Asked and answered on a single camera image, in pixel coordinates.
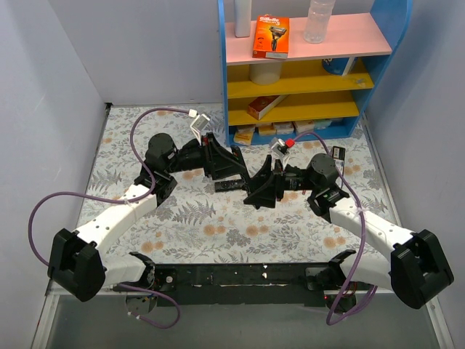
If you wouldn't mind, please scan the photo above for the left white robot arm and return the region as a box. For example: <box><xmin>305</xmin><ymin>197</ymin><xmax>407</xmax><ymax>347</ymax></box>
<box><xmin>47</xmin><ymin>132</ymin><xmax>248</xmax><ymax>302</ymax></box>

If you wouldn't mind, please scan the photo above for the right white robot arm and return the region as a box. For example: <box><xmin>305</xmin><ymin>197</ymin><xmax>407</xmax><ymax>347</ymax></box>
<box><xmin>244</xmin><ymin>153</ymin><xmax>454</xmax><ymax>309</ymax></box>

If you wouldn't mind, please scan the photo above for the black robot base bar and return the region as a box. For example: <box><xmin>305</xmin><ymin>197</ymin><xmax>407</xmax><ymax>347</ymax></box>
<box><xmin>130</xmin><ymin>262</ymin><xmax>340</xmax><ymax>308</ymax></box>

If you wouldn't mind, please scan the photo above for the small slim black remote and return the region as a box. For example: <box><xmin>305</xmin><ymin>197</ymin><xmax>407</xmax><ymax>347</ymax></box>
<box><xmin>214</xmin><ymin>180</ymin><xmax>246</xmax><ymax>193</ymax></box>

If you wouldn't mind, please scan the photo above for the yellow small box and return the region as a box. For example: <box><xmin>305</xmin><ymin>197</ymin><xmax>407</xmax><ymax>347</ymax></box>
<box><xmin>233</xmin><ymin>125</ymin><xmax>255</xmax><ymax>145</ymax></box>

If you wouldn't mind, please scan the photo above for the red white long box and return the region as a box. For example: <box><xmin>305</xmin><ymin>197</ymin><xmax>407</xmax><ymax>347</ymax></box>
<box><xmin>247</xmin><ymin>95</ymin><xmax>288</xmax><ymax>120</ymax></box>

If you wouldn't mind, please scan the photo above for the light blue small box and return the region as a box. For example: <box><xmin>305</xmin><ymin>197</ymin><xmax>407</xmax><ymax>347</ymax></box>
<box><xmin>314</xmin><ymin>119</ymin><xmax>332</xmax><ymax>130</ymax></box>

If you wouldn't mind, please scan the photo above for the black battery package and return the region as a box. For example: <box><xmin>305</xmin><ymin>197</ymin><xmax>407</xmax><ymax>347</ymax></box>
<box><xmin>331</xmin><ymin>146</ymin><xmax>346</xmax><ymax>174</ymax></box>

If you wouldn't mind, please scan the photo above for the white cylinder container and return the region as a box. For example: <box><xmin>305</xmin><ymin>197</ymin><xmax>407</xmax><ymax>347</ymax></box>
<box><xmin>249</xmin><ymin>63</ymin><xmax>283</xmax><ymax>86</ymax></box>

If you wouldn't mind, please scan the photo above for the blue shelf unit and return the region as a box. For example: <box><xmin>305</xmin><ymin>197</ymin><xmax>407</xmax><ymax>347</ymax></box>
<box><xmin>217</xmin><ymin>1</ymin><xmax>413</xmax><ymax>145</ymax></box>

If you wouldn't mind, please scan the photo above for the blue white packet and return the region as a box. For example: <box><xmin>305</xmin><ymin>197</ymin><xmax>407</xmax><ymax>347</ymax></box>
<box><xmin>322</xmin><ymin>57</ymin><xmax>357</xmax><ymax>76</ymax></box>

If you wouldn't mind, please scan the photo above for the orange razor box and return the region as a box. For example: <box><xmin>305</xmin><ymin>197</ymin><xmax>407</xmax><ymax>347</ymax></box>
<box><xmin>252</xmin><ymin>15</ymin><xmax>290</xmax><ymax>60</ymax></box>

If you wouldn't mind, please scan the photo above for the white tall bottle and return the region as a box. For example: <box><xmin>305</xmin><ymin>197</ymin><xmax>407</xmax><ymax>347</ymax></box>
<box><xmin>234</xmin><ymin>0</ymin><xmax>251</xmax><ymax>38</ymax></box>

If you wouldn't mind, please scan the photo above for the clear plastic bottle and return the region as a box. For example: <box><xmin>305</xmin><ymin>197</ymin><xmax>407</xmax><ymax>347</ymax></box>
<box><xmin>304</xmin><ymin>0</ymin><xmax>336</xmax><ymax>44</ymax></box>

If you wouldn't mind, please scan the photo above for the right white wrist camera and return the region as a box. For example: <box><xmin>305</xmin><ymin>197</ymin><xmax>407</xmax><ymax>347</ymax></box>
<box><xmin>270</xmin><ymin>137</ymin><xmax>295</xmax><ymax>167</ymax></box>

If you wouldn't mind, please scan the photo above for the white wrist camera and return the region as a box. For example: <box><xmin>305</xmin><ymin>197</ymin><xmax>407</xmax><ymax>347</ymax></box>
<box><xmin>188</xmin><ymin>109</ymin><xmax>211</xmax><ymax>143</ymax></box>
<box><xmin>270</xmin><ymin>137</ymin><xmax>295</xmax><ymax>167</ymax></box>

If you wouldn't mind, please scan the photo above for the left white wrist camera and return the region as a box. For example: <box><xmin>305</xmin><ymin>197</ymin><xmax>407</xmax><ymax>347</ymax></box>
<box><xmin>188</xmin><ymin>109</ymin><xmax>211</xmax><ymax>143</ymax></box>

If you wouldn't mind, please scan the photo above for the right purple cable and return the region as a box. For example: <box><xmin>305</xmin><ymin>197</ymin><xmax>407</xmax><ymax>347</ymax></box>
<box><xmin>288</xmin><ymin>131</ymin><xmax>379</xmax><ymax>326</ymax></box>

